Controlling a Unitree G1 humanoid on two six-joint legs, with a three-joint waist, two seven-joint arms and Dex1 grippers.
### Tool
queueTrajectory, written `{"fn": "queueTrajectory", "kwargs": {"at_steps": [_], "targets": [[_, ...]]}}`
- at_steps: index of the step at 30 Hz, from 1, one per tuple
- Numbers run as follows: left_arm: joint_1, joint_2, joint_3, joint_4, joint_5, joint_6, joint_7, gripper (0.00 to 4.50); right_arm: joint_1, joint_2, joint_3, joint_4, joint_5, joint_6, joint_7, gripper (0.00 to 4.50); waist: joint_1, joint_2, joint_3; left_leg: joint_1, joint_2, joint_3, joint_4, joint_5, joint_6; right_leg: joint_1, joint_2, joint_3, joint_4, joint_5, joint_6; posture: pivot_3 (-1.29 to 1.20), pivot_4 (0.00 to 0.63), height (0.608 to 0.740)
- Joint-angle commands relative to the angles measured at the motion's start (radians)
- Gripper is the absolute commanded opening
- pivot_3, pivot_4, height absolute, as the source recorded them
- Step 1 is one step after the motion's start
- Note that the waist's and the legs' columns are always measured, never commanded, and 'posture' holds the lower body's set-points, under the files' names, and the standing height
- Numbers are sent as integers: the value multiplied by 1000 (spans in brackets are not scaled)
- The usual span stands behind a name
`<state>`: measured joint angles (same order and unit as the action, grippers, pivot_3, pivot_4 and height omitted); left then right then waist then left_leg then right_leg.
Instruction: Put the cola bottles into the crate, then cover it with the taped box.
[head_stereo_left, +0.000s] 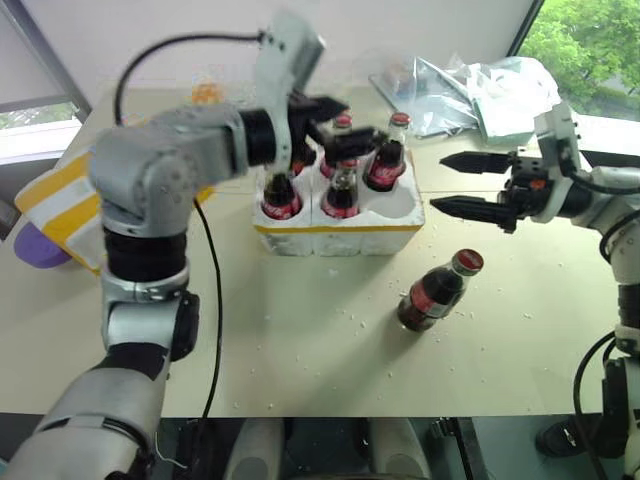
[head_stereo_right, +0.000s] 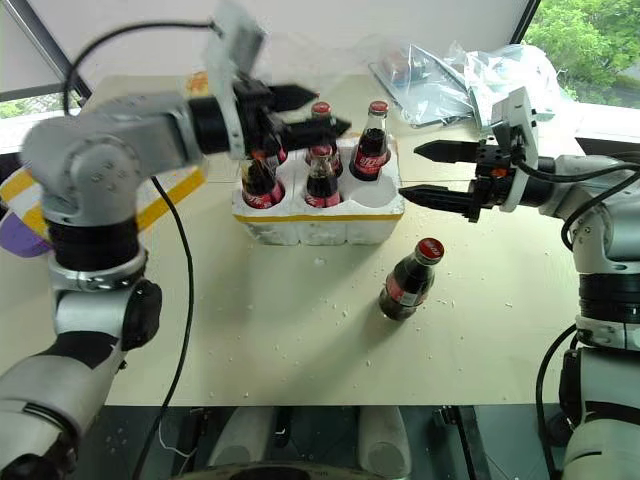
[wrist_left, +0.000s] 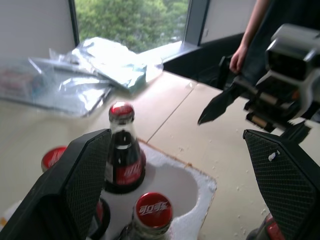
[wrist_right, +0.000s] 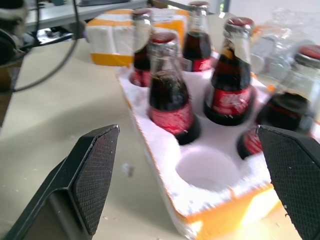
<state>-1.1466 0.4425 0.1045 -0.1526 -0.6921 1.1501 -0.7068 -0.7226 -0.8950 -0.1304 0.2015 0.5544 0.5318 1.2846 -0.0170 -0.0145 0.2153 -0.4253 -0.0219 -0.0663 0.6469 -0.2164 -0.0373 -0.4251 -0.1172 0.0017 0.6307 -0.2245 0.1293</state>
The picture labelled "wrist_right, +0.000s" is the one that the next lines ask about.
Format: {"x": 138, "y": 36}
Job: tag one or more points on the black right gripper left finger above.
{"x": 92, "y": 175}

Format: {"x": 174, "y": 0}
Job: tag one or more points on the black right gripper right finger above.
{"x": 295, "y": 175}

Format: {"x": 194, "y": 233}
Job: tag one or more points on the glass cola bottle red label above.
{"x": 170, "y": 100}
{"x": 231, "y": 82}
{"x": 287, "y": 105}
{"x": 197, "y": 45}
{"x": 141, "y": 57}

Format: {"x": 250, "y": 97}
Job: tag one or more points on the white foam crate orange tape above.
{"x": 160, "y": 152}

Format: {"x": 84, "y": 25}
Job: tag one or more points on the white foam box orange tape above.
{"x": 110, "y": 37}

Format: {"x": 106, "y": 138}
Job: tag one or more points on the small white foam crumb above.
{"x": 127, "y": 169}

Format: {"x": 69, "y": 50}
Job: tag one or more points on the clear crumpled plastic wrap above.
{"x": 272, "y": 42}

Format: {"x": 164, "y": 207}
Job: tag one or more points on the grey background desk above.
{"x": 57, "y": 12}

